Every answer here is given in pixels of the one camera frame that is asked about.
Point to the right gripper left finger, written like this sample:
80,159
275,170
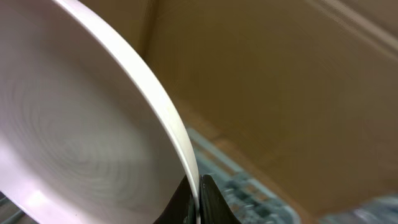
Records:
181,207

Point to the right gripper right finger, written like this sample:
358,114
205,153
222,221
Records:
213,206

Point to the pink plate with food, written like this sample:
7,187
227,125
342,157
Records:
63,68

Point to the grey dishwasher rack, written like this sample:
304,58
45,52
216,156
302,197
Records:
248,193

